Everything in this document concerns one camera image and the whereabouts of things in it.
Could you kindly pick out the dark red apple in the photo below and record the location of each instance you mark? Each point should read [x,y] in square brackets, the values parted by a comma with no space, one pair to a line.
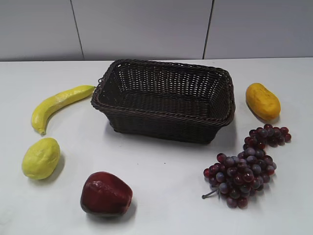
[104,194]

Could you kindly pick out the orange yellow mango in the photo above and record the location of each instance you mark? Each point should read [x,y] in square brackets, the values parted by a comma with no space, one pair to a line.
[262,102]

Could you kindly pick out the yellow banana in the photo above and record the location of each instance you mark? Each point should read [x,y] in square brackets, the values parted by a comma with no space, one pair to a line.
[49,106]

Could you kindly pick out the purple red grape bunch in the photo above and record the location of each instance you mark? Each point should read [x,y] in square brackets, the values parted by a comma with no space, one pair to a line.
[237,178]

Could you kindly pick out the yellow green lemon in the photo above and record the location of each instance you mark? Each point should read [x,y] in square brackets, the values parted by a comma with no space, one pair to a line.
[41,159]

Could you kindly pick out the dark brown wicker basket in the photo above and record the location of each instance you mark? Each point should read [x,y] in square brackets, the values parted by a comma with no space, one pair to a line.
[166,100]

